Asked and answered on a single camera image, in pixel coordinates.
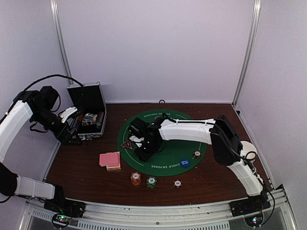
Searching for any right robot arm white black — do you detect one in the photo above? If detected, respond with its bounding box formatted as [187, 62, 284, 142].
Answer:
[128, 113, 275, 216]

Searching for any pink-backed playing card deck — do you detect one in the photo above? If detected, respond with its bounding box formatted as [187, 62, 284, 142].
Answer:
[99, 151, 120, 167]

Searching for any green poker chip stack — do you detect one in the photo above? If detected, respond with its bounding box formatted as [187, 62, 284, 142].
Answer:
[146, 176, 157, 188]

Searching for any brown chip row in case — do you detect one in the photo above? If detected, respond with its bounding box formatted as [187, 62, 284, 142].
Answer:
[96, 111, 105, 128]

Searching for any left aluminium post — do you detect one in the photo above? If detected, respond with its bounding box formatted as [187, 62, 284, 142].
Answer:
[50, 0, 72, 78]

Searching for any round green poker mat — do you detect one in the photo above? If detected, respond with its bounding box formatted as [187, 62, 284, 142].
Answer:
[117, 109, 207, 177]

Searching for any blue card deck in case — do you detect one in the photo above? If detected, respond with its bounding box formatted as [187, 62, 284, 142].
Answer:
[82, 113, 97, 126]

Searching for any triangular all-in button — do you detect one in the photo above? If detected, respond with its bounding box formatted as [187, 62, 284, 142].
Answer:
[120, 140, 133, 150]

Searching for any front aluminium rail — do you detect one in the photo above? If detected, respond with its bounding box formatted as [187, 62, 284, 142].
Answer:
[19, 184, 300, 230]

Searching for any aluminium post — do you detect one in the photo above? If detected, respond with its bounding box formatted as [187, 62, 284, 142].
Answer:
[232, 0, 262, 108]
[50, 0, 72, 78]

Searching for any gold card deck box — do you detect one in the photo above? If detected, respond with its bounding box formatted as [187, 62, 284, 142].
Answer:
[106, 163, 121, 171]

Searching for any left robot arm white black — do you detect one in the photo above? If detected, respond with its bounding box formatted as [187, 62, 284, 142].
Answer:
[0, 86, 85, 218]

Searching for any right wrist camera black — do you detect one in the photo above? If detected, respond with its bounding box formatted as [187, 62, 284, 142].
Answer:
[128, 117, 149, 140]

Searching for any white ceramic bowl stack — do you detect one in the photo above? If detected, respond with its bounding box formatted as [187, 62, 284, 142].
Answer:
[240, 141, 257, 160]

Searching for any orange poker chip stack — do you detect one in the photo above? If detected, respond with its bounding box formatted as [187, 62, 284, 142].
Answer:
[130, 172, 142, 185]

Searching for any blue small blind button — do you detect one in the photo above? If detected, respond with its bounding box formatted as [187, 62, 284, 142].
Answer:
[180, 159, 190, 168]

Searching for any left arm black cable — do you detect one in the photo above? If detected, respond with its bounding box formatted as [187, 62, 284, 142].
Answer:
[18, 73, 85, 101]

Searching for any brown poker chip stack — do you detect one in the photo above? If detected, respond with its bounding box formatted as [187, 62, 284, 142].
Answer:
[173, 179, 182, 188]

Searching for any right aluminium post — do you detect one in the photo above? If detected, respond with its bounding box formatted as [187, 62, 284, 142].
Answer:
[232, 0, 262, 108]

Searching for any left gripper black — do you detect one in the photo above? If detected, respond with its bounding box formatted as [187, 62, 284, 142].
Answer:
[31, 106, 83, 146]

